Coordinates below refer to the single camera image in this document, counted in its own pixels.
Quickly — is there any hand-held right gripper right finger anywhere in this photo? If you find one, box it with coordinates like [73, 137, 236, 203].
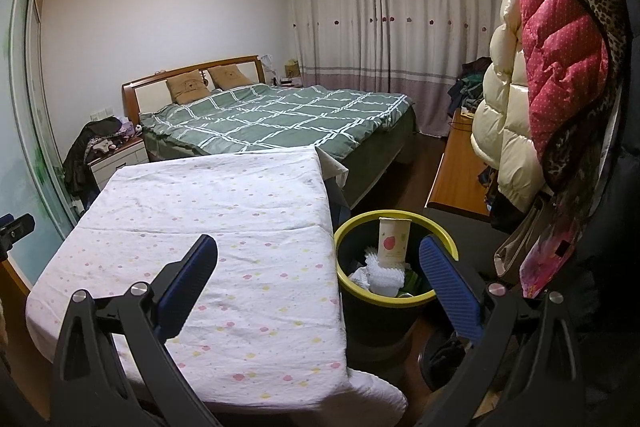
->
[419, 234, 586, 427]

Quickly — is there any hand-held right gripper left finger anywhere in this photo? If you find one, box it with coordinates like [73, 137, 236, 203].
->
[50, 234, 221, 427]

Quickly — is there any white tissue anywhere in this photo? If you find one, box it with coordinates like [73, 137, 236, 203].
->
[348, 247, 406, 298]

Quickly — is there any pink milk carton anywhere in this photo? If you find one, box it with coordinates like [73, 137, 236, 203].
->
[377, 217, 412, 267]

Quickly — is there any yellow rimmed dark bin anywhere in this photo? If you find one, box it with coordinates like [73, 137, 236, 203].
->
[333, 209, 460, 348]

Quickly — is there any white dotted tablecloth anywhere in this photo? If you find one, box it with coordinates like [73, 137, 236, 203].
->
[25, 146, 408, 418]

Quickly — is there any beige bag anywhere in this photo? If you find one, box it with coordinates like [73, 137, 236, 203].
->
[492, 197, 548, 285]

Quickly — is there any sliding door wardrobe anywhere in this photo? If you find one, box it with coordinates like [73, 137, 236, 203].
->
[0, 0, 96, 268]

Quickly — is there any dark clothes heap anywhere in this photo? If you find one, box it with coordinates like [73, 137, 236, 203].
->
[62, 117, 126, 200]

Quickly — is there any wooden low cabinet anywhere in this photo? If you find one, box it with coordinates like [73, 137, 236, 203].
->
[424, 109, 496, 223]

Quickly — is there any pink floral cloth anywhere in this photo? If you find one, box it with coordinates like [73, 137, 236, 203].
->
[520, 187, 596, 300]

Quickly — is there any white nightstand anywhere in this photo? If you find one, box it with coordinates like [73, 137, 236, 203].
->
[87, 137, 150, 192]

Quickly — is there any wooden bed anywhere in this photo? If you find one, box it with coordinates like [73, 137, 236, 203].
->
[121, 55, 418, 208]

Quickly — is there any cream puffer jacket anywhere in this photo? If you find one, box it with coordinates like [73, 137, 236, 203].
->
[471, 0, 546, 212]

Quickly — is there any green checked duvet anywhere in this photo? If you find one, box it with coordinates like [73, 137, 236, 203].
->
[139, 83, 415, 158]

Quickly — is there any brown bear pillow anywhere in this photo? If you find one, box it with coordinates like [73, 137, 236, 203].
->
[166, 69, 213, 104]
[207, 64, 253, 90]

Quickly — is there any pile of mixed clothes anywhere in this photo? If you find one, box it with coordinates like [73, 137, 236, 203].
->
[446, 56, 493, 112]

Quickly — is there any red quilted dotted jacket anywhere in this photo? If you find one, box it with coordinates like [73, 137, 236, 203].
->
[502, 0, 631, 192]

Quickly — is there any pink white curtain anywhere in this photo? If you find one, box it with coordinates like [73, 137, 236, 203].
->
[282, 0, 501, 138]

